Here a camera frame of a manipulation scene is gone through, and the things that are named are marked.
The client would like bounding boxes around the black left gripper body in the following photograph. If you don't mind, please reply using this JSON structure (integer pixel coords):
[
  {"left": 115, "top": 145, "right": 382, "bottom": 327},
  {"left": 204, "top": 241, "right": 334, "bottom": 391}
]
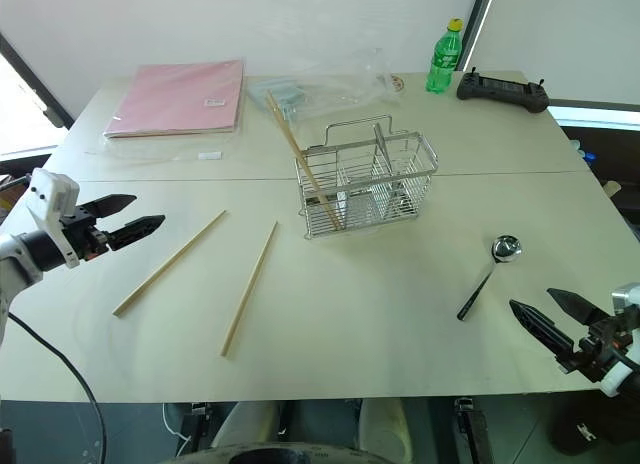
[{"left": 59, "top": 206, "right": 111, "bottom": 263}]

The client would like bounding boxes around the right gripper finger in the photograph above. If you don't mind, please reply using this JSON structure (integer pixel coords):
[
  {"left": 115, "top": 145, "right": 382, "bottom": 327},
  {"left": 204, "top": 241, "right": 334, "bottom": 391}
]
[
  {"left": 508, "top": 298, "right": 577, "bottom": 359},
  {"left": 546, "top": 287, "right": 610, "bottom": 329}
]

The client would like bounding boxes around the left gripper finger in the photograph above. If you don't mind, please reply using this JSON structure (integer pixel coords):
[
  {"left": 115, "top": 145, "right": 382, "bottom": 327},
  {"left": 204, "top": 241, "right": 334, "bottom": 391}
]
[
  {"left": 82, "top": 193, "right": 138, "bottom": 218},
  {"left": 101, "top": 214, "right": 167, "bottom": 252}
]

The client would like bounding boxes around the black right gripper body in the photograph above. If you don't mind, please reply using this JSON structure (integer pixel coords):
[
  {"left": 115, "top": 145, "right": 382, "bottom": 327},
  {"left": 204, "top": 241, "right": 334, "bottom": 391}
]
[{"left": 553, "top": 312, "right": 640, "bottom": 384}]

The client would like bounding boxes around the wooden chopstick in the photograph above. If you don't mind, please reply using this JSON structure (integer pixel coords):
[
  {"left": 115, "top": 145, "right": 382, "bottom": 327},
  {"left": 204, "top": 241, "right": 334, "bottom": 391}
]
[
  {"left": 220, "top": 220, "right": 279, "bottom": 358},
  {"left": 264, "top": 88, "right": 347, "bottom": 232},
  {"left": 112, "top": 209, "right": 228, "bottom": 318}
]

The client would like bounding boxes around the black bag with white mark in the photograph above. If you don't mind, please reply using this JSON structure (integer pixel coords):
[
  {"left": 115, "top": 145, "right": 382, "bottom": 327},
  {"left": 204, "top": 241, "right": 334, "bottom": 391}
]
[{"left": 548, "top": 397, "right": 640, "bottom": 458}]

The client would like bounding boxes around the clear sleeve with white label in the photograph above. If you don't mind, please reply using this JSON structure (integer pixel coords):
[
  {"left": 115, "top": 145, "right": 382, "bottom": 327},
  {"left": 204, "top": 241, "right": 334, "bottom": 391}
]
[{"left": 83, "top": 132, "right": 227, "bottom": 164}]

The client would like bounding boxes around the pink paper pack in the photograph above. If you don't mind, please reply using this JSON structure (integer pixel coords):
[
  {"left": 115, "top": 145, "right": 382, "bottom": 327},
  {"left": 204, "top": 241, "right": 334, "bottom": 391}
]
[{"left": 103, "top": 58, "right": 248, "bottom": 141}]

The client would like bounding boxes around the white rounded shell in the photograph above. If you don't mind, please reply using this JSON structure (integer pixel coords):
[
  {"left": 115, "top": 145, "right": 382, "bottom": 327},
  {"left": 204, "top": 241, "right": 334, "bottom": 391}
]
[
  {"left": 358, "top": 398, "right": 415, "bottom": 463},
  {"left": 209, "top": 400, "right": 282, "bottom": 450}
]

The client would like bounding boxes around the pale blue packet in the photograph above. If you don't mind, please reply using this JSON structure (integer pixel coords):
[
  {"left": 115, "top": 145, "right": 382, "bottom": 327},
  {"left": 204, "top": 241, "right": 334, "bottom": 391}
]
[{"left": 249, "top": 78, "right": 307, "bottom": 121}]

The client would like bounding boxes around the black remote controller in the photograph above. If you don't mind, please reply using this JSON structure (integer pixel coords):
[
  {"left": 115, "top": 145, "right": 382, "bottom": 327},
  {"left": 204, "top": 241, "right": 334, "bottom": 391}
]
[{"left": 455, "top": 66, "right": 551, "bottom": 115}]

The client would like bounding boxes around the clear plastic bag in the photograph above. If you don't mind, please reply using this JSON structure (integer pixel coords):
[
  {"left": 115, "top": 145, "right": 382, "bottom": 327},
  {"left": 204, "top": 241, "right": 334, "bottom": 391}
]
[{"left": 246, "top": 47, "right": 405, "bottom": 131}]

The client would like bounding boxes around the dark rounded robot body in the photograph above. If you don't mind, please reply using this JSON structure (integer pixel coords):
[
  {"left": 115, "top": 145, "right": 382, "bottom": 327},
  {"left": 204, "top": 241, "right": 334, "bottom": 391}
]
[{"left": 173, "top": 440, "right": 372, "bottom": 464}]

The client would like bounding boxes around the green plastic soda bottle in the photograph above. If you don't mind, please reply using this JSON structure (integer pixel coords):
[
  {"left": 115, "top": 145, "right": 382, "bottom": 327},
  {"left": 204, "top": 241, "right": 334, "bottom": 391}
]
[{"left": 424, "top": 17, "right": 465, "bottom": 95}]

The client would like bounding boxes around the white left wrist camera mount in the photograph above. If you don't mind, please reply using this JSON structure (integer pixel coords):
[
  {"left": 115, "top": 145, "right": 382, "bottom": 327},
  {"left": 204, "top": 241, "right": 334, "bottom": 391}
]
[{"left": 27, "top": 167, "right": 80, "bottom": 269}]

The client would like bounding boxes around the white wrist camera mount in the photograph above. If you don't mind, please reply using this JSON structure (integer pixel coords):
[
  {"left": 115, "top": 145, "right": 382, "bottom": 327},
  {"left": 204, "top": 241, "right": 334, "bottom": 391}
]
[
  {"left": 27, "top": 167, "right": 80, "bottom": 269},
  {"left": 600, "top": 282, "right": 640, "bottom": 397}
]

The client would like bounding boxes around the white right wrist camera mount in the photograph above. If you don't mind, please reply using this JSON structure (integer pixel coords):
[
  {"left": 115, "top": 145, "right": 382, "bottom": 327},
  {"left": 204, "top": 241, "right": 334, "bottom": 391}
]
[{"left": 600, "top": 282, "right": 640, "bottom": 397}]

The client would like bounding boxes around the steel spoon with black handle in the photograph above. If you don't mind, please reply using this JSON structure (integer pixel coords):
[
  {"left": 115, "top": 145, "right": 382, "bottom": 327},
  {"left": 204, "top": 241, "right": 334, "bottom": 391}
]
[{"left": 455, "top": 234, "right": 524, "bottom": 322}]

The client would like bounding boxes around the black table leg bracket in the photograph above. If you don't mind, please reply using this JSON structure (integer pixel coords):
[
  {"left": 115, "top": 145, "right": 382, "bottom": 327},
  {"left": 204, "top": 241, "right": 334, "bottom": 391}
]
[
  {"left": 179, "top": 401, "right": 214, "bottom": 453},
  {"left": 452, "top": 397, "right": 495, "bottom": 464}
]

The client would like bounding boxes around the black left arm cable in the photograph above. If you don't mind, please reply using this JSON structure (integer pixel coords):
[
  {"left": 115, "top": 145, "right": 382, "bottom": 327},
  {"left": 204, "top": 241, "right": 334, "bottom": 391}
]
[{"left": 6, "top": 312, "right": 107, "bottom": 464}]

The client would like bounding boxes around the white cable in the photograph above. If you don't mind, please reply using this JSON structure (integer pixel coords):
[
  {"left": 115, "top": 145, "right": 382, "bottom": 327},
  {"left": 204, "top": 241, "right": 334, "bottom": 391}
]
[{"left": 161, "top": 402, "right": 194, "bottom": 443}]

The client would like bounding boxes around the steel wire cutlery basket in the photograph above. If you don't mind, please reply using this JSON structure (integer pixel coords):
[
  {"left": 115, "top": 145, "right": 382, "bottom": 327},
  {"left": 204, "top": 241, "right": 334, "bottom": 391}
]
[{"left": 294, "top": 114, "right": 441, "bottom": 241}]

